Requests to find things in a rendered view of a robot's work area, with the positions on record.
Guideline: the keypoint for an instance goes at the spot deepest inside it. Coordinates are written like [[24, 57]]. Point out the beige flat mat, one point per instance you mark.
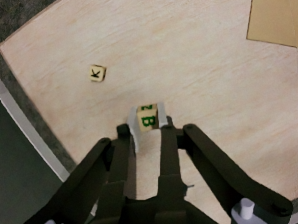
[[274, 21]]

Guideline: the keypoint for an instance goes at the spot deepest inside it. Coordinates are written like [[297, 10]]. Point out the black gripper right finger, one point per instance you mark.
[[244, 200]]

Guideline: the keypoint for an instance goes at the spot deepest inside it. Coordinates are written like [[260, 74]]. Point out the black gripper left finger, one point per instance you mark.
[[74, 200]]

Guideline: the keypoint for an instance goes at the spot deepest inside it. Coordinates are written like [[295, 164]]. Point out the cream letter block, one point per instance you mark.
[[97, 73], [147, 116]]

